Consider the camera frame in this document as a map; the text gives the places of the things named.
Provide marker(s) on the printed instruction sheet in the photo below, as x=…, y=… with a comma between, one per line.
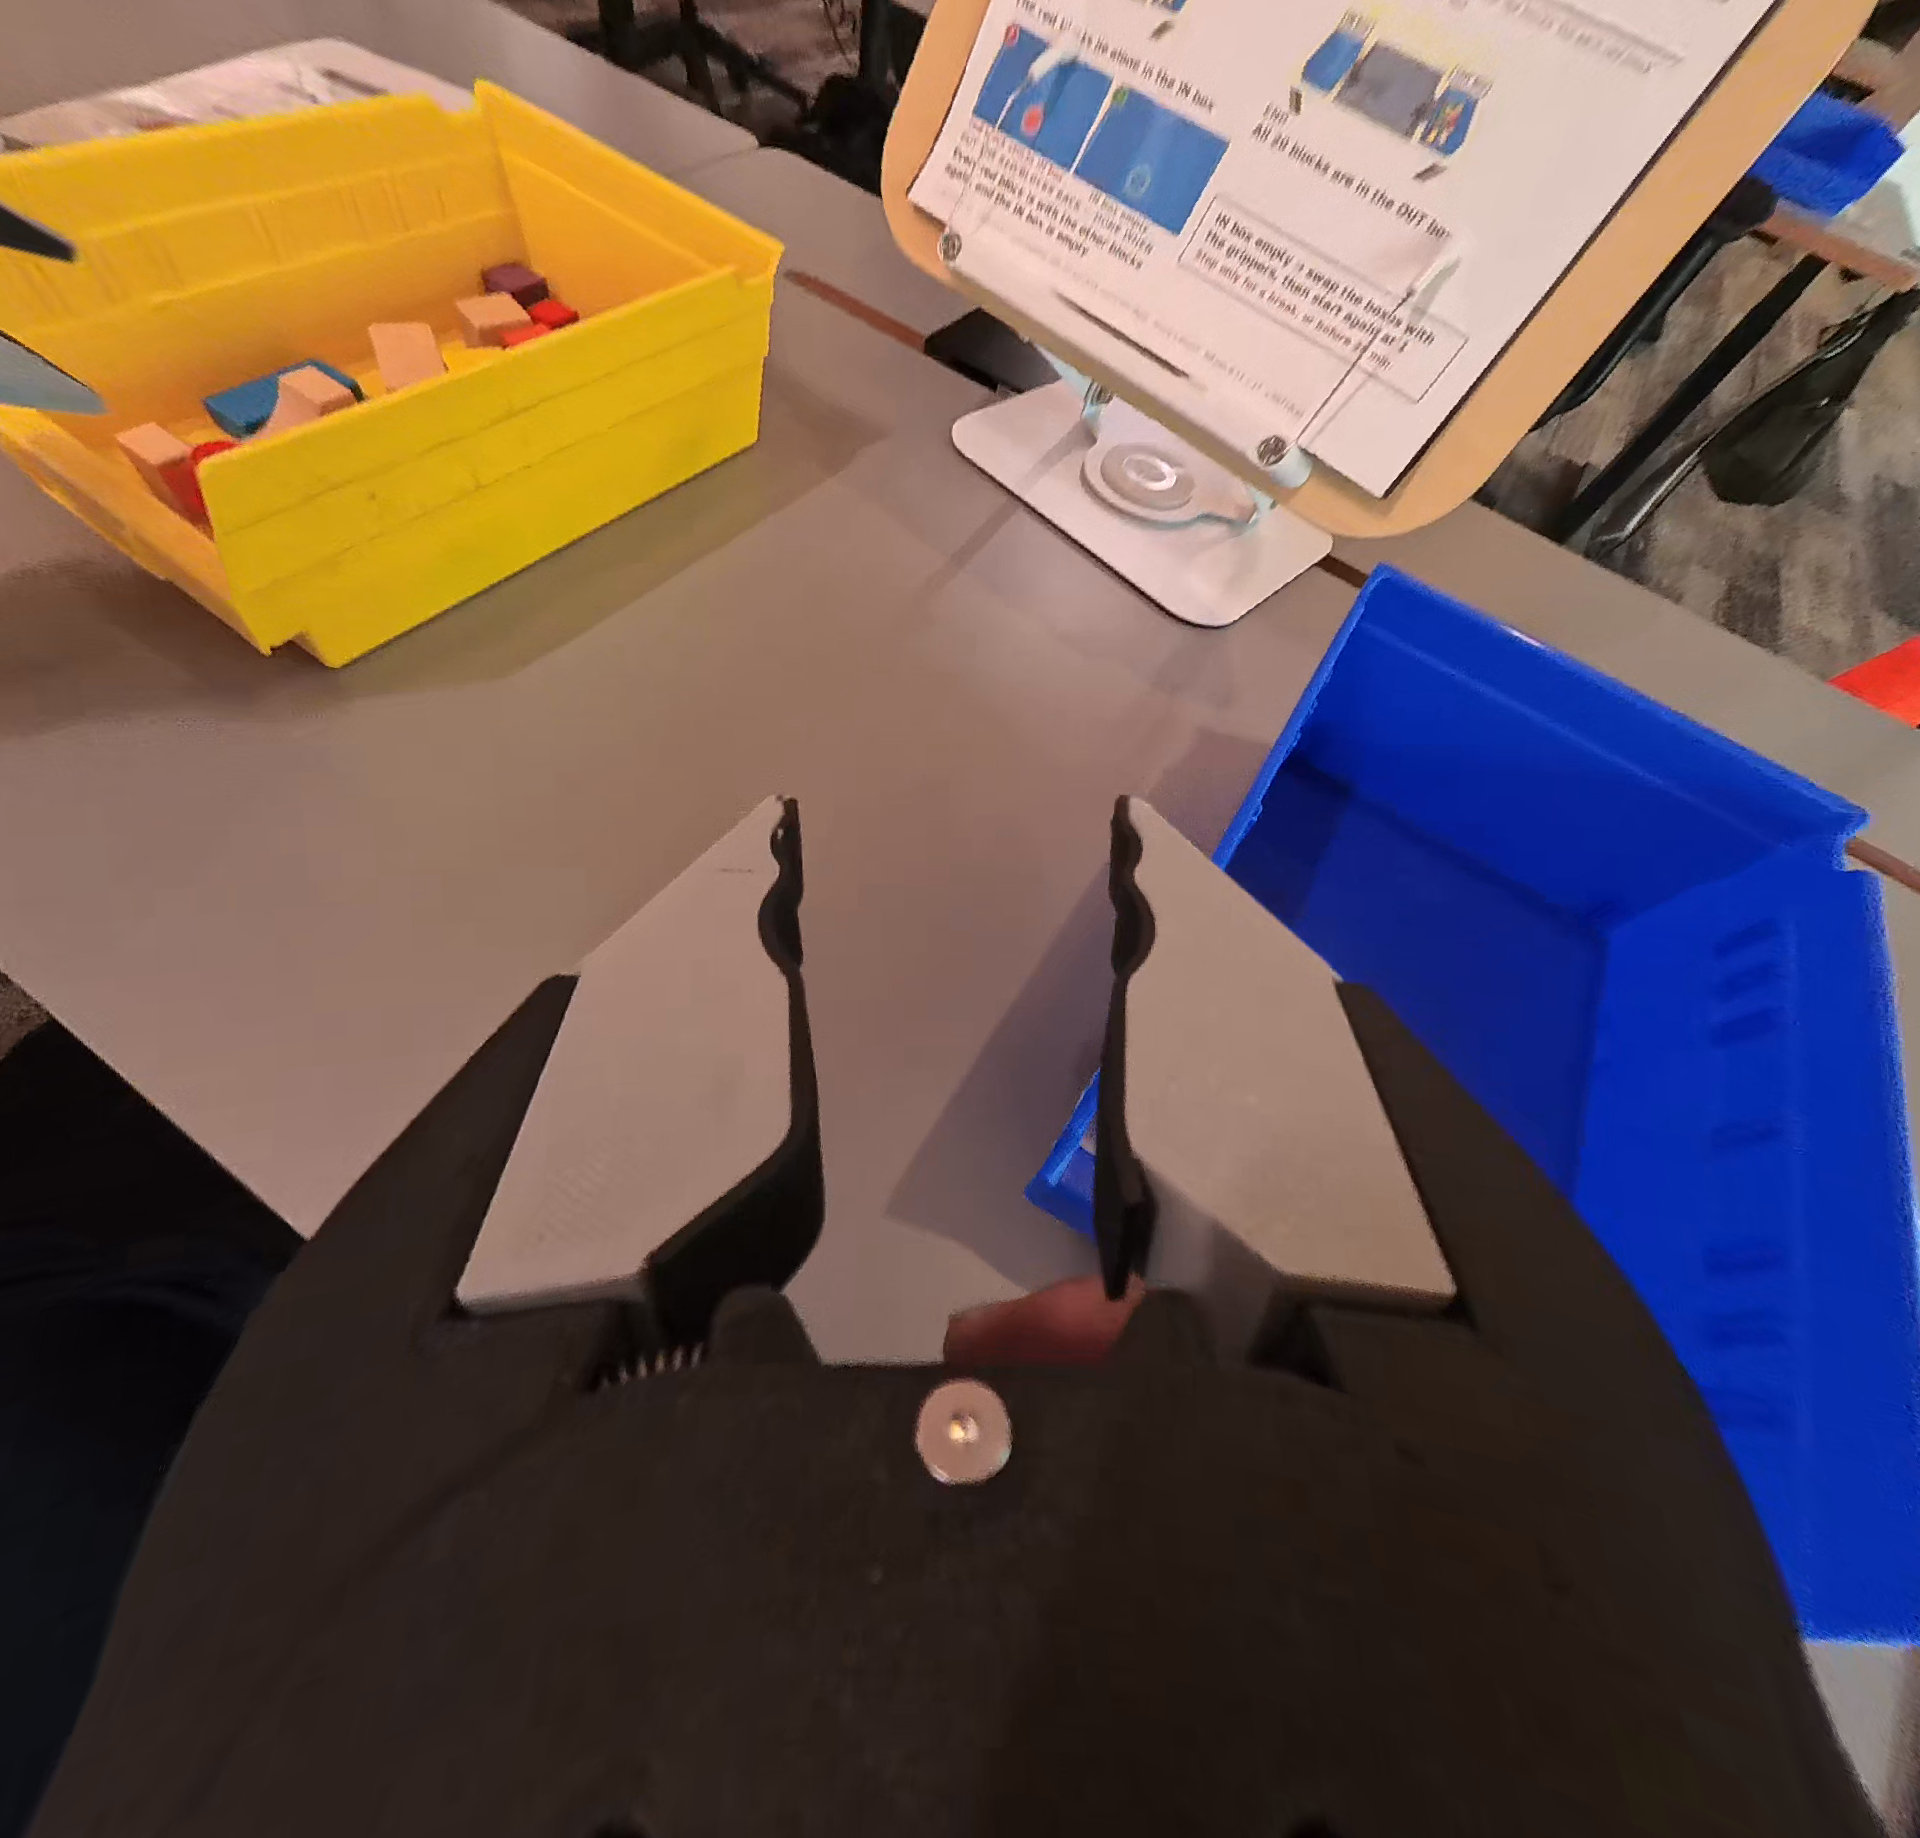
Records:
x=1351, y=190

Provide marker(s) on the black office chair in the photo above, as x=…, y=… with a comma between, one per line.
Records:
x=689, y=8

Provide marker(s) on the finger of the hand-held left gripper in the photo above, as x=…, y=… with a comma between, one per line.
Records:
x=29, y=231
x=46, y=376

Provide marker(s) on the black hanging bag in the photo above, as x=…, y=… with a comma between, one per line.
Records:
x=1817, y=414

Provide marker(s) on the orange traffic cone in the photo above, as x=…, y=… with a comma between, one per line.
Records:
x=1881, y=685

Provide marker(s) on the pile of coloured wooden blocks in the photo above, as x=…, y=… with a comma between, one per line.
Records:
x=404, y=354

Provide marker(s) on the white stand base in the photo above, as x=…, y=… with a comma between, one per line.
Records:
x=1186, y=549

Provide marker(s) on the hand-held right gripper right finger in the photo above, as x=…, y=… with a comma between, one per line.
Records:
x=1276, y=1120

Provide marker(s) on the small red wooden cube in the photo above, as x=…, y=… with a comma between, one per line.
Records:
x=554, y=319

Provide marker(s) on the small blue storage bin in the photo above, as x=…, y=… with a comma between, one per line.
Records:
x=1825, y=157

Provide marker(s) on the person's right hand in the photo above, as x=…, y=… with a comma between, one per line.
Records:
x=1043, y=1321

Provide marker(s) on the yellow plastic bin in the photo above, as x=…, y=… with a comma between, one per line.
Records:
x=497, y=489

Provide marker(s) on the laminated label sheet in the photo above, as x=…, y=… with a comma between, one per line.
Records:
x=226, y=82

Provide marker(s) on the blue plastic bin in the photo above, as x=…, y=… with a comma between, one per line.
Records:
x=1725, y=1042

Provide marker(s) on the wooden table with black legs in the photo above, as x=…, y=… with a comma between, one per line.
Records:
x=1844, y=241

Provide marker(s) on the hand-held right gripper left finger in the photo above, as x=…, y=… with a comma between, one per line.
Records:
x=645, y=1104

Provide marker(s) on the instruction sheet on stand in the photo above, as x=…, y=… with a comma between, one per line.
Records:
x=1651, y=294

